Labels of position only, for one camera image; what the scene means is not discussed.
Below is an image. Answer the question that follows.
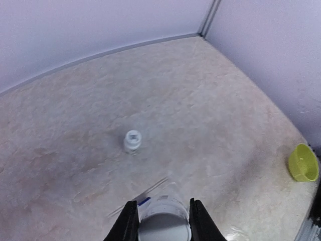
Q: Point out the green plastic bowl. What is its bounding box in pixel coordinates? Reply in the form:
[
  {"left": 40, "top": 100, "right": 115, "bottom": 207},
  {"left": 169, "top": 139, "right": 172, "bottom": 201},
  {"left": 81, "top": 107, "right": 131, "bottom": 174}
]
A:
[{"left": 288, "top": 144, "right": 319, "bottom": 182}]

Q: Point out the white pill bottle with cap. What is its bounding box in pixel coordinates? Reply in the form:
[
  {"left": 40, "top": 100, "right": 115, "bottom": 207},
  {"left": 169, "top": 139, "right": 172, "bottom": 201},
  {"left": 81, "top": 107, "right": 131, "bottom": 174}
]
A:
[{"left": 137, "top": 194, "right": 192, "bottom": 241}]

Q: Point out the right aluminium frame post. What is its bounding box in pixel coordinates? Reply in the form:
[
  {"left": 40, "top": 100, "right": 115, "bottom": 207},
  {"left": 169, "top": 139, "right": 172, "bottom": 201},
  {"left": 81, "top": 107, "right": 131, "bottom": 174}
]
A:
[{"left": 197, "top": 0, "right": 221, "bottom": 38}]

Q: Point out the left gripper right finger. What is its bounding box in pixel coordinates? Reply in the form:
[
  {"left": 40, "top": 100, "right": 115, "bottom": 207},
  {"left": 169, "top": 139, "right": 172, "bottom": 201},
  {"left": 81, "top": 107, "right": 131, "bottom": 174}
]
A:
[{"left": 189, "top": 198, "right": 226, "bottom": 241}]

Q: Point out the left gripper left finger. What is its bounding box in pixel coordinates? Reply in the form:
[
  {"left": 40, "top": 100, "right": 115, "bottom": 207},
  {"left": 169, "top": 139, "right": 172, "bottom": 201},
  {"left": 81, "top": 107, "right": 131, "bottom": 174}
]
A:
[{"left": 104, "top": 201, "right": 139, "bottom": 241}]

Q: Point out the clear plastic pill organizer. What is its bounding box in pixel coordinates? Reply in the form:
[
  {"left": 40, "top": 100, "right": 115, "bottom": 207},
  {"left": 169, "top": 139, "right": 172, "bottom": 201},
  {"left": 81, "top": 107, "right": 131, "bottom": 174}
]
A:
[{"left": 107, "top": 175, "right": 171, "bottom": 219}]

